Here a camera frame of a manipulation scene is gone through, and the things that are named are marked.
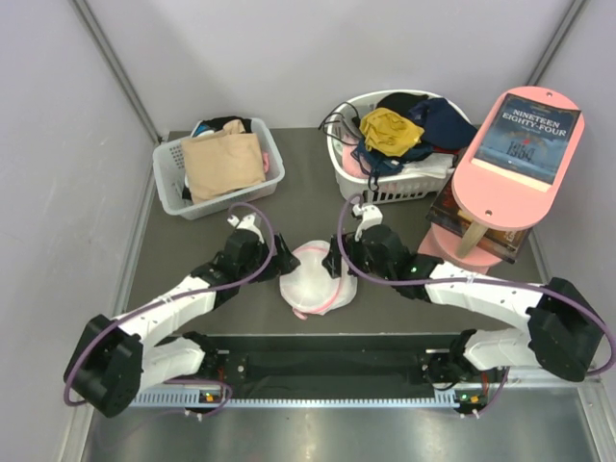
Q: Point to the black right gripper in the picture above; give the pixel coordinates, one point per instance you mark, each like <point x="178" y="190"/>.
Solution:
<point x="333" y="262"/>

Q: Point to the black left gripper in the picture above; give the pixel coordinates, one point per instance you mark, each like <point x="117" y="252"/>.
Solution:
<point x="283" y="262"/>

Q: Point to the white mesh laundry bag pink zipper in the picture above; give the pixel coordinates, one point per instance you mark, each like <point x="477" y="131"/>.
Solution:
<point x="309" y="289"/>

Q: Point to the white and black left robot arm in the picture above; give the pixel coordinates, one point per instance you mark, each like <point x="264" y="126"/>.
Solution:
<point x="115" y="359"/>

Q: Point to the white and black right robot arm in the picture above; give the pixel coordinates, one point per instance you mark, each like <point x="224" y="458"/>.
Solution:
<point x="551" y="327"/>

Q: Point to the round white laundry basket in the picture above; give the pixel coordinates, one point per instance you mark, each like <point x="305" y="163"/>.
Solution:
<point x="338" y="131"/>

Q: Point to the pink garment in round basket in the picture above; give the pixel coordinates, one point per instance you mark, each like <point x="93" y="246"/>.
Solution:
<point x="350" y="164"/>

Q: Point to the beige folded garment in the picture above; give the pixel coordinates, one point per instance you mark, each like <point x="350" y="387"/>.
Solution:
<point x="221" y="164"/>

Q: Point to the yellow garment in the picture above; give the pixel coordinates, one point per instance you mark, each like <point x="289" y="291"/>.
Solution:
<point x="389" y="133"/>

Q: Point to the white garment in round basket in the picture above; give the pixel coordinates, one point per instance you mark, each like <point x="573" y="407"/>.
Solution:
<point x="435" y="165"/>

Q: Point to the rectangular white plastic basket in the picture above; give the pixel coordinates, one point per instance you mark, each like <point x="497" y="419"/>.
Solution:
<point x="169" y="173"/>

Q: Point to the black garment in rectangular basket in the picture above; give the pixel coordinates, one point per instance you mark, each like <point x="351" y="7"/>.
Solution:
<point x="229" y="124"/>

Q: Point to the black garment in round basket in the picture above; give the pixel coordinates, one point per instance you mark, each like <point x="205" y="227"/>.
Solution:
<point x="401" y="103"/>

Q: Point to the stack of dark books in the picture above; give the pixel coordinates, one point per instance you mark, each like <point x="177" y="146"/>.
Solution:
<point x="446" y="213"/>

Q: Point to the navy blue garment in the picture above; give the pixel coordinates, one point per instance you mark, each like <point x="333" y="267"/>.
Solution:
<point x="442" y="125"/>

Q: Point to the pink two-tier wooden shelf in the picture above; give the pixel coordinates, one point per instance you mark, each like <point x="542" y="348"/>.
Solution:
<point x="495" y="202"/>

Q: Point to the Nineteen Eighty-Four book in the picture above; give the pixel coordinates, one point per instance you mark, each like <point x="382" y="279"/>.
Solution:
<point x="526" y="141"/>

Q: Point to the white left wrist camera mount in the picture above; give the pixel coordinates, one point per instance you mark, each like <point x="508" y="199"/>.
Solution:
<point x="250" y="222"/>

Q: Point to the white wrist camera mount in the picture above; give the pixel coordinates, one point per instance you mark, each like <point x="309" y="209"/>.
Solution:
<point x="250" y="222"/>
<point x="369" y="216"/>

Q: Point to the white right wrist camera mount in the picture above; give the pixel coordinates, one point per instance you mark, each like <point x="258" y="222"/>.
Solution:
<point x="369" y="216"/>

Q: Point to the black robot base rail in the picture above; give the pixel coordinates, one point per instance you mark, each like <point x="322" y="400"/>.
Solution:
<point x="337" y="366"/>

